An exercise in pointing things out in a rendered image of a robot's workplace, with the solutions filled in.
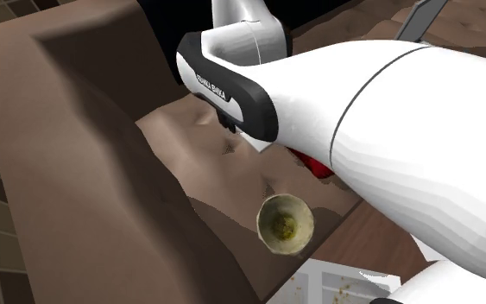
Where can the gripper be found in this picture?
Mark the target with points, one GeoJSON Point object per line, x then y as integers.
{"type": "Point", "coordinates": [226, 121]}

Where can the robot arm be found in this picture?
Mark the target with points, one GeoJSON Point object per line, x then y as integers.
{"type": "Point", "coordinates": [394, 126]}

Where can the red round object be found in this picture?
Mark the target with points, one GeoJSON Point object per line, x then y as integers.
{"type": "Point", "coordinates": [312, 165]}

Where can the cream bowl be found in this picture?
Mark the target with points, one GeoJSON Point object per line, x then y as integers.
{"type": "Point", "coordinates": [285, 225]}

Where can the brown sofa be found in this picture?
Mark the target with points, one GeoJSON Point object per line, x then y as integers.
{"type": "Point", "coordinates": [78, 189]}

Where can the white speckled table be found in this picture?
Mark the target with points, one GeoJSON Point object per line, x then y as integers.
{"type": "Point", "coordinates": [331, 286]}

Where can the grey slanted bar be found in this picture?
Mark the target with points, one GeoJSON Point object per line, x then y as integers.
{"type": "Point", "coordinates": [418, 19]}

